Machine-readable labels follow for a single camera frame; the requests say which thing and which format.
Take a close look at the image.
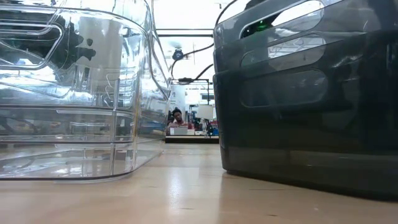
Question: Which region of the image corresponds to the clear plastic storage bin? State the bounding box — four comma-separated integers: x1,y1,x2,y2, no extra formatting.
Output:
0,37,171,145
0,0,172,112
0,70,169,184

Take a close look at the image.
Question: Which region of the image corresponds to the black overhead cable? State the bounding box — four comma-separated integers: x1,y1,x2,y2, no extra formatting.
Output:
170,42,216,80

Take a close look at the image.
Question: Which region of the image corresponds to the white sign board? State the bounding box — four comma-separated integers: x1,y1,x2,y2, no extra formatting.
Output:
195,104,215,121

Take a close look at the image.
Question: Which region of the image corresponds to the white laptop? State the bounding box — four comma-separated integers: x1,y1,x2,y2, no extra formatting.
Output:
169,126,189,136

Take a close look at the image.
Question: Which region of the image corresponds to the blue round ceiling device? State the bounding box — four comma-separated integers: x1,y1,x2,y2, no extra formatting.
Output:
172,47,185,62

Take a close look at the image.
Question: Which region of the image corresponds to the black vertical frame pole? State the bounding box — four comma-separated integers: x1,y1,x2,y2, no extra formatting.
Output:
154,27,220,144

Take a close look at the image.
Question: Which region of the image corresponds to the person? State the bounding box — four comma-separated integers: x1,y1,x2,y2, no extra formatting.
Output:
167,107,191,128

